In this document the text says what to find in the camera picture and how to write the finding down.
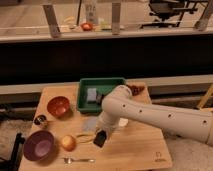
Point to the black eraser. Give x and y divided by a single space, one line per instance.
100 138

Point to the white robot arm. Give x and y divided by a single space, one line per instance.
187 123

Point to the red bowl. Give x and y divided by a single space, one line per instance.
58 106

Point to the purple bowl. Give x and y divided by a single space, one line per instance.
38 145

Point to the green plastic tray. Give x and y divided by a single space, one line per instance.
102 86

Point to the dark tool in tray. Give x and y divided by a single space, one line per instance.
99 98

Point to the grey sponge block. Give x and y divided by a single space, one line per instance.
91 95

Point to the brown red food item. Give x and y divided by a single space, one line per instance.
136 90

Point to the white round cup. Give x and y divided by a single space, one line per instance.
123 122

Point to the grey cloth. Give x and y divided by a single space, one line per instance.
89 125

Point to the red apple on shelf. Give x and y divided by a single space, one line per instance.
87 26

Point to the small dark tin can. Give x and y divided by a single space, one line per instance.
41 121

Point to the metal fork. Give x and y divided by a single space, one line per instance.
71 160

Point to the black office chair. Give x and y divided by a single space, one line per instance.
170 12

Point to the black chair at left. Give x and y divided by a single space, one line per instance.
10 164

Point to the yellow handled pliers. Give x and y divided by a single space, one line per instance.
85 137

